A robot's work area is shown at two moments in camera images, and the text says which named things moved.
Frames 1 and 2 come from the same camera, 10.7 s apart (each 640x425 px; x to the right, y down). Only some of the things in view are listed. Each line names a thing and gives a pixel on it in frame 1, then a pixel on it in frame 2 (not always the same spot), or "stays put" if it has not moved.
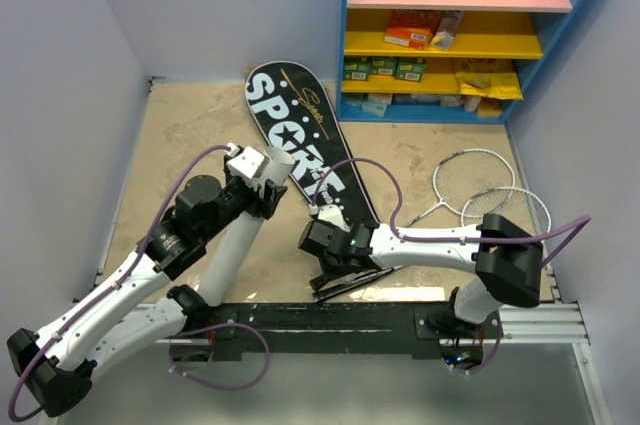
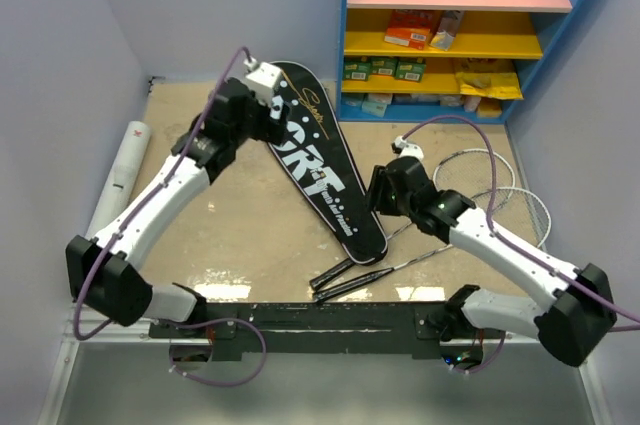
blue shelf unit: x=447 y=55 stays put
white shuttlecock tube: x=278 y=163 → x=121 y=173
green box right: x=410 y=68 stays put
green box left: x=357 y=68 stays put
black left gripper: x=262 y=206 → x=270 y=131
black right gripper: x=331 y=273 → x=376 y=190
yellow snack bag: x=497 y=85 stays put
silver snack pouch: x=447 y=30 stays put
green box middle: x=384 y=65 stays put
